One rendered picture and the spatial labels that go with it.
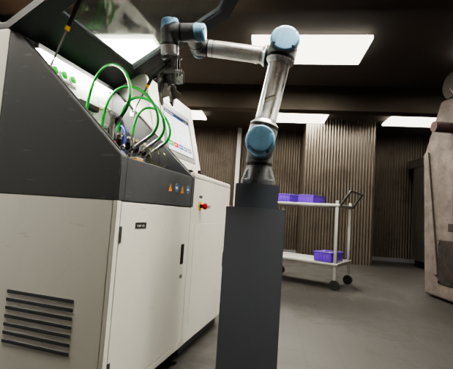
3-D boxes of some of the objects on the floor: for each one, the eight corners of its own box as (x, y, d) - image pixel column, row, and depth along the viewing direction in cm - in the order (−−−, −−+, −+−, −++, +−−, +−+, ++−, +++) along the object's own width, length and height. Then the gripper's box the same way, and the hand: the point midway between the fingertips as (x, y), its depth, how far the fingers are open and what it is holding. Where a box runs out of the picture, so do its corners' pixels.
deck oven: (493, 270, 682) (494, 165, 698) (541, 282, 560) (541, 155, 577) (405, 263, 703) (407, 162, 719) (433, 273, 581) (435, 151, 598)
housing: (-35, 400, 132) (11, 20, 144) (-87, 385, 140) (-40, 26, 152) (148, 310, 266) (165, 116, 278) (116, 304, 274) (133, 116, 286)
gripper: (170, 52, 144) (170, 105, 147) (188, 58, 156) (187, 107, 159) (153, 53, 147) (154, 105, 151) (172, 59, 159) (172, 107, 163)
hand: (165, 103), depth 156 cm, fingers open, 7 cm apart
